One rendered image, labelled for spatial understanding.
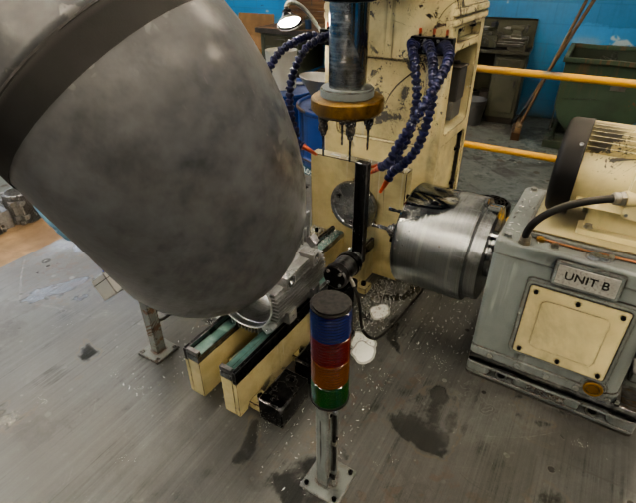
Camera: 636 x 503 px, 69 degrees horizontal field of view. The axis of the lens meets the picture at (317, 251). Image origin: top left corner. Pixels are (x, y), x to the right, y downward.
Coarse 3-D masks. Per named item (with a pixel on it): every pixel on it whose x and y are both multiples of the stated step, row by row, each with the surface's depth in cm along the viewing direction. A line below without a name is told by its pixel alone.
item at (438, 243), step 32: (416, 192) 107; (448, 192) 106; (416, 224) 103; (448, 224) 100; (480, 224) 99; (416, 256) 103; (448, 256) 100; (480, 256) 97; (448, 288) 104; (480, 288) 110
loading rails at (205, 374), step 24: (336, 240) 138; (360, 288) 133; (216, 336) 102; (240, 336) 108; (264, 336) 102; (288, 336) 106; (192, 360) 98; (216, 360) 102; (240, 360) 96; (264, 360) 100; (288, 360) 110; (192, 384) 103; (216, 384) 105; (240, 384) 94; (264, 384) 103; (240, 408) 97
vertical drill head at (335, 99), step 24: (336, 24) 101; (360, 24) 101; (336, 48) 104; (360, 48) 104; (336, 72) 106; (360, 72) 106; (312, 96) 112; (336, 96) 107; (360, 96) 107; (336, 120) 108; (360, 120) 108
